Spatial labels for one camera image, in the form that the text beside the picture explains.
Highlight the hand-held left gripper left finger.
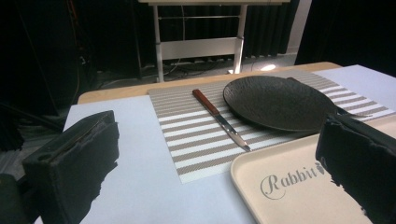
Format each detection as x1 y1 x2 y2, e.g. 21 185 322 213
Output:
21 109 120 224

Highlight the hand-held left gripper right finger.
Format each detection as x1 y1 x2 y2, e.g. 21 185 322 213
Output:
315 113 396 224

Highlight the cream tray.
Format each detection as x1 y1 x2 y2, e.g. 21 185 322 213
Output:
230 115 396 224

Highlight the white table cover sheet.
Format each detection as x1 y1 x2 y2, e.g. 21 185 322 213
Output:
34 63 396 224

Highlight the black round plate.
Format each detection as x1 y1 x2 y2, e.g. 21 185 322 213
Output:
222 75 338 133

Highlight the striped placemat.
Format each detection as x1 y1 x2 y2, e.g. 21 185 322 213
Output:
147 68 396 185

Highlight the knife with wooden handle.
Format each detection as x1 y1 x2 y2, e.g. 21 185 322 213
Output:
191 89 252 153

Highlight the white desk frame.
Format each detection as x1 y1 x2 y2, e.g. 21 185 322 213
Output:
138 0 292 83

